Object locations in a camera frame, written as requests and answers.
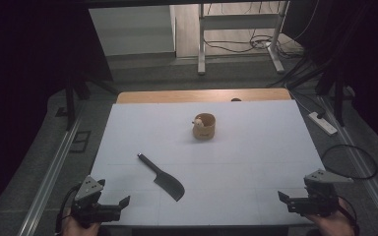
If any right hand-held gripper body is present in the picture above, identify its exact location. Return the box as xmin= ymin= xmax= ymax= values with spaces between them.
xmin=287 ymin=168 xmax=354 ymax=218

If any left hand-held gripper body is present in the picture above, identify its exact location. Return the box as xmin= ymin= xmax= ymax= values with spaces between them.
xmin=70 ymin=175 xmax=123 ymax=228

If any black comb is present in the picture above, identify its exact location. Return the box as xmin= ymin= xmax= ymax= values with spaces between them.
xmin=137 ymin=152 xmax=186 ymax=203

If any wooden cup with small figure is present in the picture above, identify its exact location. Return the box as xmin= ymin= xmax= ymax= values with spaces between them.
xmin=191 ymin=112 xmax=217 ymax=142

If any person's left hand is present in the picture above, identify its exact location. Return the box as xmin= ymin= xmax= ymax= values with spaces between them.
xmin=60 ymin=209 xmax=102 ymax=236

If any person's right hand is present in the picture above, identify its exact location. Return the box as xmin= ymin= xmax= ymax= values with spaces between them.
xmin=303 ymin=198 xmax=356 ymax=236

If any white table cover sheet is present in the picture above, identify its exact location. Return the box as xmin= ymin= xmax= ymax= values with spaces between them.
xmin=90 ymin=99 xmax=326 ymax=228

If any white power strip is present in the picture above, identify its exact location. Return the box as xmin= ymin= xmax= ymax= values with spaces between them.
xmin=308 ymin=111 xmax=339 ymax=137

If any dark curtain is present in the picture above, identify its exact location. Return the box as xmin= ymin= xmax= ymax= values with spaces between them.
xmin=282 ymin=0 xmax=378 ymax=155
xmin=0 ymin=0 xmax=114 ymax=219

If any white metal stand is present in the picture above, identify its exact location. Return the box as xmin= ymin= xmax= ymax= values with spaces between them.
xmin=197 ymin=0 xmax=290 ymax=76

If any left hand-held gripper cable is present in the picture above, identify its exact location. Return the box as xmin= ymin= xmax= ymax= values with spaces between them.
xmin=54 ymin=184 xmax=82 ymax=234

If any hand-held gripper cable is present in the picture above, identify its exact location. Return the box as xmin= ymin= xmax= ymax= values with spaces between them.
xmin=336 ymin=195 xmax=359 ymax=230
xmin=54 ymin=184 xmax=82 ymax=234

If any right hand-held gripper cable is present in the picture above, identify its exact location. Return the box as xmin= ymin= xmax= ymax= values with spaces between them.
xmin=336 ymin=195 xmax=359 ymax=230

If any aluminium floor rail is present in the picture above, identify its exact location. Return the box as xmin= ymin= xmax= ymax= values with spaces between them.
xmin=17 ymin=101 xmax=87 ymax=236
xmin=319 ymin=96 xmax=378 ymax=236

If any black looped cable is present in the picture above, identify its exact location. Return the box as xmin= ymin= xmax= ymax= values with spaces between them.
xmin=320 ymin=144 xmax=378 ymax=181

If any black floor frame plate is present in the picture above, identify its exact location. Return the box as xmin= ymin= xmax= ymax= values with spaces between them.
xmin=68 ymin=130 xmax=93 ymax=154

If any bundle of floor cables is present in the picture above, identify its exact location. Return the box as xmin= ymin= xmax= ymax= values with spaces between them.
xmin=203 ymin=30 xmax=304 ymax=61

